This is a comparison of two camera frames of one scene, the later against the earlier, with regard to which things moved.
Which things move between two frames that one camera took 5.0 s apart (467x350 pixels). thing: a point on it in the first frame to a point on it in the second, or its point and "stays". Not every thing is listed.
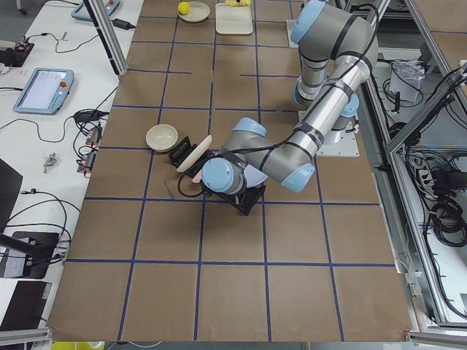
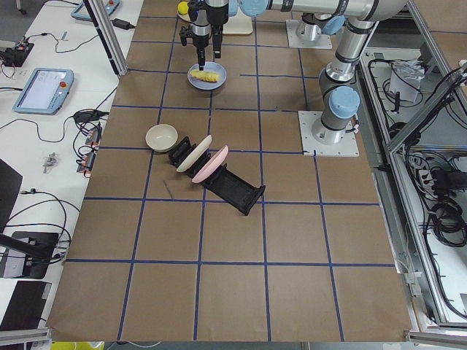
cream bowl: x=161 y=138 stays
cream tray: x=233 y=20 stays
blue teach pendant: x=45 y=92 stays
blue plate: x=253 y=176 to x=211 y=67
